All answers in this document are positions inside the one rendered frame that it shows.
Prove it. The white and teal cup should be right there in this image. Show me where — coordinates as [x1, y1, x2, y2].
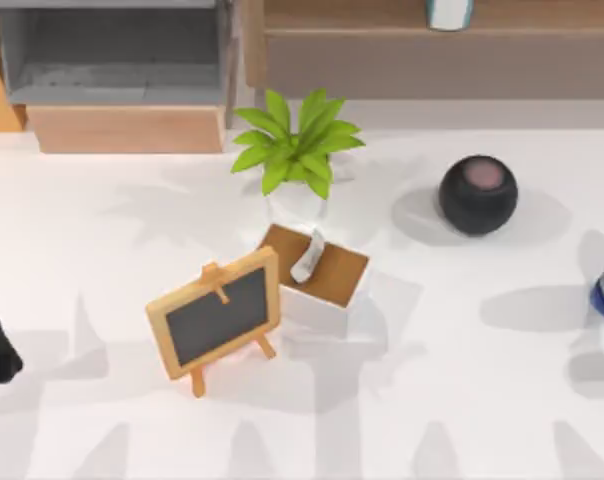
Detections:
[425, 0, 476, 33]

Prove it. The white tissue box wooden top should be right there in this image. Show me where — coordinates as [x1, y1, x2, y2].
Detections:
[257, 223, 372, 342]

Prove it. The pale wooden drawer front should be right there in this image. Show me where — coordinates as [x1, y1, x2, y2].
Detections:
[25, 103, 224, 155]

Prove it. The wooden framed blackboard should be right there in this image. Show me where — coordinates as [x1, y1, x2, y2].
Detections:
[145, 245, 282, 399]

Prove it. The wooden cupboard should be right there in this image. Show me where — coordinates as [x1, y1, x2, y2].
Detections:
[0, 0, 29, 134]

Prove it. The wooden open shelf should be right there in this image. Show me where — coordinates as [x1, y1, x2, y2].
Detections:
[242, 0, 604, 100]

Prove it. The green plant in white pot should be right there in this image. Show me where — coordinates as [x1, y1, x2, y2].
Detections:
[230, 88, 367, 223]

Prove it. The black round speaker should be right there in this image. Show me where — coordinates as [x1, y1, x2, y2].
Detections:
[437, 154, 519, 237]

